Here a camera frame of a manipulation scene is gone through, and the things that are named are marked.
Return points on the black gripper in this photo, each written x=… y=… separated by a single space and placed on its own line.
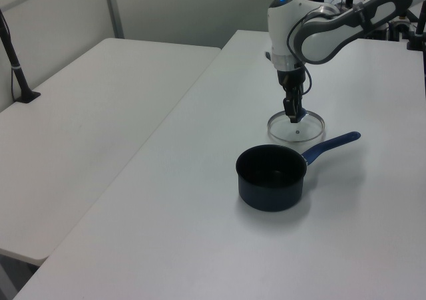
x=290 y=78

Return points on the glass lid with blue knob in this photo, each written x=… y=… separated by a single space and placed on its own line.
x=299 y=132

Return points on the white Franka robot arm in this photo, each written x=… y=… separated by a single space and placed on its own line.
x=319 y=37

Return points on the dark blue saucepan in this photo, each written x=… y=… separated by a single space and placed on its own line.
x=271 y=177

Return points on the black clamp stand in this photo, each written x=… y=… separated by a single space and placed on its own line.
x=417 y=39

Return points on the grey metal partition post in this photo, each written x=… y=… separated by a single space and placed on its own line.
x=114 y=10

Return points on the black camera pole with base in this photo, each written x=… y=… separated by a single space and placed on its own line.
x=18 y=77

